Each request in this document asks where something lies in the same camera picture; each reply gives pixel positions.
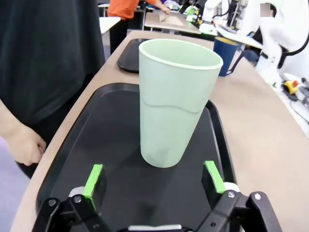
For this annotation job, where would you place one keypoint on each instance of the large black plastic tray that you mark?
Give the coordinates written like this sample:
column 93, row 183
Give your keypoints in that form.
column 120, row 135

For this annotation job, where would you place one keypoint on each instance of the person's right hand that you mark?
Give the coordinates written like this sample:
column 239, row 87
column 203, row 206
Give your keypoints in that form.
column 24, row 145

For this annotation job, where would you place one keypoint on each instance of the pale green plastic cup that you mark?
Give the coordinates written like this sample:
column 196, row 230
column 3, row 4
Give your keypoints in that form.
column 169, row 96

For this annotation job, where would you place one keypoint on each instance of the white background desk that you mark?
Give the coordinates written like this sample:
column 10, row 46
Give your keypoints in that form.
column 107, row 24

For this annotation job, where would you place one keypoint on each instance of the background person in orange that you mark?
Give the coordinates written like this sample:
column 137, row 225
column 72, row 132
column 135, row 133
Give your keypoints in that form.
column 123, row 9

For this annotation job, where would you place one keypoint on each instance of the person's right forearm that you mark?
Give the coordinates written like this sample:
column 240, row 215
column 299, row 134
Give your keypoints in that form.
column 7, row 118

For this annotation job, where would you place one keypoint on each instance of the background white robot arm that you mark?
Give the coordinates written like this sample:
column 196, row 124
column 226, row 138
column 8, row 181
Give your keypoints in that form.
column 213, row 9

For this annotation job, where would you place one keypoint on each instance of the person's black shirt torso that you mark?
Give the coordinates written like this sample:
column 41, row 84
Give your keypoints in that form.
column 48, row 53

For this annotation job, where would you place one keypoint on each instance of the yellow emergency stop button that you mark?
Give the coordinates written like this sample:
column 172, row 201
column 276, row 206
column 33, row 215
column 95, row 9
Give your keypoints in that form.
column 290, row 87

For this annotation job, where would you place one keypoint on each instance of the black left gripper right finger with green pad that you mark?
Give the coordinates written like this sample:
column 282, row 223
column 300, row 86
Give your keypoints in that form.
column 213, row 186

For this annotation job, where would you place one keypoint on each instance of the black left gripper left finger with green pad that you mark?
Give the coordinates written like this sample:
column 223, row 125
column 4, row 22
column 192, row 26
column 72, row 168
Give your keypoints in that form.
column 95, row 186

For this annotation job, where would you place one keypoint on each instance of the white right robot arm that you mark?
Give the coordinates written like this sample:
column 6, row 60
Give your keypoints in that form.
column 272, row 36

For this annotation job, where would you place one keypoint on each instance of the navy blue mug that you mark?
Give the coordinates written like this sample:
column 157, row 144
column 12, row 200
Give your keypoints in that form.
column 225, row 56

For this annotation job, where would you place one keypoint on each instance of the background person with blurred face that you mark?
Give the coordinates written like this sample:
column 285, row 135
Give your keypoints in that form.
column 271, row 10

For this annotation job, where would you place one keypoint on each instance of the background wooden table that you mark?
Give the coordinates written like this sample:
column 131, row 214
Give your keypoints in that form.
column 169, row 24

